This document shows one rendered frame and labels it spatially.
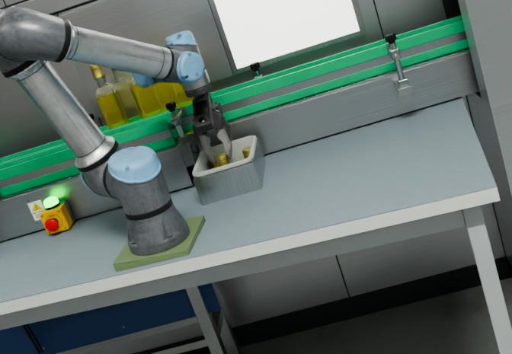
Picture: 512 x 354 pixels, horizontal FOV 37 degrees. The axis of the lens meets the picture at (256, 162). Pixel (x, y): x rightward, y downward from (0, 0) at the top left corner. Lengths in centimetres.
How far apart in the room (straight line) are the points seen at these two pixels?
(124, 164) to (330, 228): 49
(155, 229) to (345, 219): 45
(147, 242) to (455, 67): 102
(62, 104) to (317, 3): 91
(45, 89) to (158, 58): 27
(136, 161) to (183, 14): 75
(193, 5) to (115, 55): 68
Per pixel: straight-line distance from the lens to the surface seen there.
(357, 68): 224
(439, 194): 168
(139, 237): 182
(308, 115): 225
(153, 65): 180
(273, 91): 225
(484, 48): 209
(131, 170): 176
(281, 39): 238
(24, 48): 168
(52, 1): 249
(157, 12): 241
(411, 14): 242
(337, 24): 238
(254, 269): 180
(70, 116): 184
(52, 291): 192
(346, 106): 224
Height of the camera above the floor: 142
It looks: 17 degrees down
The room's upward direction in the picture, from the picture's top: 19 degrees counter-clockwise
